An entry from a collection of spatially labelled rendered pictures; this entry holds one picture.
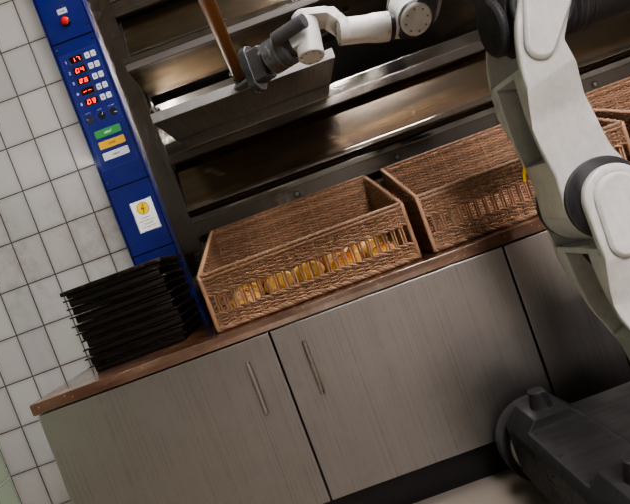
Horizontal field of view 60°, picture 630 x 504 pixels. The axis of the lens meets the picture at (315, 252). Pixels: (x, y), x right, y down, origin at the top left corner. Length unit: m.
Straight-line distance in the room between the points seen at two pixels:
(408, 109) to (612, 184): 1.03
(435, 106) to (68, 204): 1.28
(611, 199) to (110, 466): 1.24
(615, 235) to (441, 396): 0.61
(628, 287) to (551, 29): 0.46
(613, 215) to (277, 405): 0.85
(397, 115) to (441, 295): 0.77
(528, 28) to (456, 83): 0.98
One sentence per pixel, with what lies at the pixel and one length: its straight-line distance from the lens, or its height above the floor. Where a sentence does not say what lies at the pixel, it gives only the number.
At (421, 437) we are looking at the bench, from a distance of 1.44.
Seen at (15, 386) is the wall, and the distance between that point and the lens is 2.19.
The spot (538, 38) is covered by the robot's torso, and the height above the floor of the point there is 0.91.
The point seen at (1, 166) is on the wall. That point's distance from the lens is 2.15.
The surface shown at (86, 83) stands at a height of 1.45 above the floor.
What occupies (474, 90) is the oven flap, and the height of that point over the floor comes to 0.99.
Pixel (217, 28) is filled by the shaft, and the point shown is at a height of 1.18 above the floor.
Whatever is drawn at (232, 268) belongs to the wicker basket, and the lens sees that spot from 1.38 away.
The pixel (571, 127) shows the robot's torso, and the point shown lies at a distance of 1.07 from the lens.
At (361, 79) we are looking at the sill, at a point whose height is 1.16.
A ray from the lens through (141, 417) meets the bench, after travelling 1.46.
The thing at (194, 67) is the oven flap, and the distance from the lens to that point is 1.94.
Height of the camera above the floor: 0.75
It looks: 3 degrees down
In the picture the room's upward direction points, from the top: 20 degrees counter-clockwise
